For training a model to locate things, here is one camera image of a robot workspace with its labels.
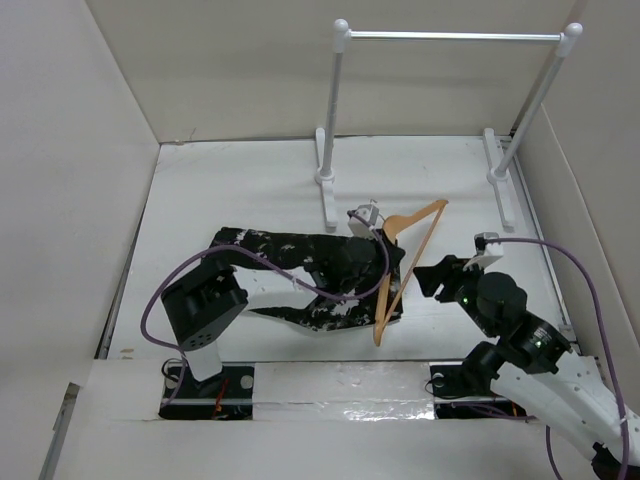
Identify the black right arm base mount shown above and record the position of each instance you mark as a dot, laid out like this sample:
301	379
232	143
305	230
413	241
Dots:
454	398

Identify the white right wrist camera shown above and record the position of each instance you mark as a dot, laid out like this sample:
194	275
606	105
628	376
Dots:
489	250

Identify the white metal clothes rack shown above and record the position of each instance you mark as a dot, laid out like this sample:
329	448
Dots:
391	82

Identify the black white patterned trousers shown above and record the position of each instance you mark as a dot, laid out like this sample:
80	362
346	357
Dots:
299	301

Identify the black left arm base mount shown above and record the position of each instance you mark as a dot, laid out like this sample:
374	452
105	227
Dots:
226	397

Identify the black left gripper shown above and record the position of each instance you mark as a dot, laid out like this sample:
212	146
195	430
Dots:
379	249

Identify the silver foil tape strip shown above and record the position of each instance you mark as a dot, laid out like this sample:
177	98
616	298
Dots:
342	391

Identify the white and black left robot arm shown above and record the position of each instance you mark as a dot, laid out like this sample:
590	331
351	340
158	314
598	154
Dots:
202	299

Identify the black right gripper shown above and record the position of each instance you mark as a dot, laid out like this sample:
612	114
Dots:
430	276

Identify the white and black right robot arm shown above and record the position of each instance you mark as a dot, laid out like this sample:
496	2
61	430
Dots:
527	360

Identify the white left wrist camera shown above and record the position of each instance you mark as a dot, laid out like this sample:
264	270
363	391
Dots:
363	219

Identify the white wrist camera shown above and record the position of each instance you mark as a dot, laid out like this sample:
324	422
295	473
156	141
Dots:
489	250
363	219

